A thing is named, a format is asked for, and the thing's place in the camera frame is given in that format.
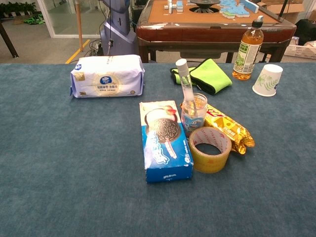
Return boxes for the yellow foil snack packet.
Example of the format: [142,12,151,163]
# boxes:
[180,103,255,155]

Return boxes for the clear test tube white cap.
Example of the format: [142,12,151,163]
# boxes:
[175,58,199,118]

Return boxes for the green cloth on floor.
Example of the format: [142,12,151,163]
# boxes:
[23,13,46,25]

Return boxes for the dark table leg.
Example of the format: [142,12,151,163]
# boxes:
[0,21,19,59]

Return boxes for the row of potted plants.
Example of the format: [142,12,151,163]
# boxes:
[0,1,38,18]

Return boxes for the white paper cup leaf print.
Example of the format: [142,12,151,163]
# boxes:
[252,64,283,97]

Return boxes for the small cluster blue mahjong tiles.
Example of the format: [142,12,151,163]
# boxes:
[164,0,185,13]

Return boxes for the amber tea bottle green label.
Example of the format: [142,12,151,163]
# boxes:
[232,15,265,81]

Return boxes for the yellow packing tape roll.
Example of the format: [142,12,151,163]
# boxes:
[189,126,233,174]

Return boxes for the brown mahjong table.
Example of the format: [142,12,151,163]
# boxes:
[135,0,297,64]

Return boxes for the black bag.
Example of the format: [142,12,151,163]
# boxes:
[295,18,316,46]

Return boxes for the wooden pole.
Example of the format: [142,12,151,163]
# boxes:
[75,0,84,52]

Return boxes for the large cluster blue mahjong tiles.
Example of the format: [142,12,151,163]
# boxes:
[219,0,260,19]

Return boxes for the cables and power strip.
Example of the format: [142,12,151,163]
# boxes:
[85,39,104,57]

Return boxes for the black mahjong table hub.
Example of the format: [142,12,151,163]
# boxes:
[189,0,221,13]

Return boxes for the white tissue pack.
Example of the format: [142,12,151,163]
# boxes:
[69,54,146,99]

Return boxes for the glass jar with cartoon label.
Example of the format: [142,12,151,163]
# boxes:
[181,92,209,138]

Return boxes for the blue Oreo cookie box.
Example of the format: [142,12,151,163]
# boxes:
[139,100,194,184]

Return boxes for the green microfiber cloth black trim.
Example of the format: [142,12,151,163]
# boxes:
[169,58,233,96]

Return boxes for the purple grey robot pedestal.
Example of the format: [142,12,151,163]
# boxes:
[99,0,138,56]

